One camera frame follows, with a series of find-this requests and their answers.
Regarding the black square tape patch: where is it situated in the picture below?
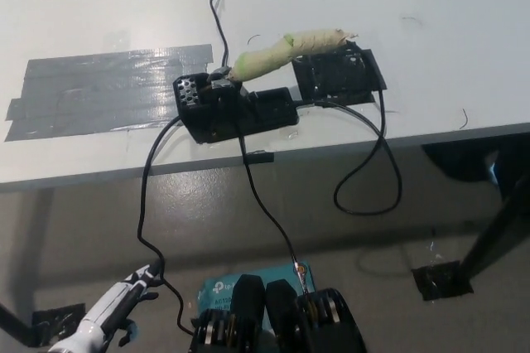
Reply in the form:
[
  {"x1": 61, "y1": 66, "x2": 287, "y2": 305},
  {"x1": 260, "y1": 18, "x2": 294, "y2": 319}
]
[{"x1": 291, "y1": 40, "x2": 388, "y2": 104}]

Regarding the small black tape strip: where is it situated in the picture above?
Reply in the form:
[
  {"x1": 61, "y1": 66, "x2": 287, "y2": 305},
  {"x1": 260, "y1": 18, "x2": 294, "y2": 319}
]
[{"x1": 243, "y1": 152, "x2": 275, "y2": 164}]

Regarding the large grey duct tape patch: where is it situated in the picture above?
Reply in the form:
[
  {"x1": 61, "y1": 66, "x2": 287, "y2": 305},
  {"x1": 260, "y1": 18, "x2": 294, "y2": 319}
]
[{"x1": 3, "y1": 42, "x2": 214, "y2": 143}]

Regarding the thick black power cable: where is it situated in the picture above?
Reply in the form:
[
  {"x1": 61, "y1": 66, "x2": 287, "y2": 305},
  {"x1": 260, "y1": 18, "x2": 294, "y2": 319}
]
[{"x1": 136, "y1": 118, "x2": 198, "y2": 336}]

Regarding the black soldering station base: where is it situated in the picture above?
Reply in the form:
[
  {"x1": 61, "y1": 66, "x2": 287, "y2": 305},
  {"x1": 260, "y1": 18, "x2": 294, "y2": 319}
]
[{"x1": 171, "y1": 65, "x2": 300, "y2": 145}]

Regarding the black stand pole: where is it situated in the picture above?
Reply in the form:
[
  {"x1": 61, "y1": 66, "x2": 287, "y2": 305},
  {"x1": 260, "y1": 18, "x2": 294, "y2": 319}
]
[{"x1": 459, "y1": 176, "x2": 530, "y2": 283}]

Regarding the soldering iron with taped handle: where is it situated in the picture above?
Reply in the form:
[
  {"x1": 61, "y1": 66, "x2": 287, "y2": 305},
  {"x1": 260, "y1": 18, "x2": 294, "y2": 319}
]
[{"x1": 206, "y1": 28, "x2": 360, "y2": 83}]

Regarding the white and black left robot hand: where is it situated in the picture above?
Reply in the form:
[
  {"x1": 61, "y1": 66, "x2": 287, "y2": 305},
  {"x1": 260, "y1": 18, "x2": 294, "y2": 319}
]
[{"x1": 82, "y1": 261, "x2": 165, "y2": 346}]

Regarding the black cable with metal clip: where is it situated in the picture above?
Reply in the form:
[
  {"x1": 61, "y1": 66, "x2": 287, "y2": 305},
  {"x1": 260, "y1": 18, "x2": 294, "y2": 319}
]
[{"x1": 238, "y1": 137, "x2": 311, "y2": 300}]

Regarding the black soldering iron cable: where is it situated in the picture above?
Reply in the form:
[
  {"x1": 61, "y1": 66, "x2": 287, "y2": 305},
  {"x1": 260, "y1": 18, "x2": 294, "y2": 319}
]
[{"x1": 294, "y1": 48, "x2": 405, "y2": 216}]

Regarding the thin black wire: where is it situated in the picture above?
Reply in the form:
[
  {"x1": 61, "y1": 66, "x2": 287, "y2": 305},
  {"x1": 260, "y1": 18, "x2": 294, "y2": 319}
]
[{"x1": 209, "y1": 0, "x2": 231, "y2": 70}]

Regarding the teal router box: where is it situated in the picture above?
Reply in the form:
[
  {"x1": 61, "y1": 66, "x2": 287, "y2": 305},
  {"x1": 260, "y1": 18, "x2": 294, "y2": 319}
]
[{"x1": 196, "y1": 261, "x2": 314, "y2": 313}]

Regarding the grey table leg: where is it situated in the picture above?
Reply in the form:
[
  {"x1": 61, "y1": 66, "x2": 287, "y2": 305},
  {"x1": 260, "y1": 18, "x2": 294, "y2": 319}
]
[{"x1": 31, "y1": 186, "x2": 55, "y2": 288}]

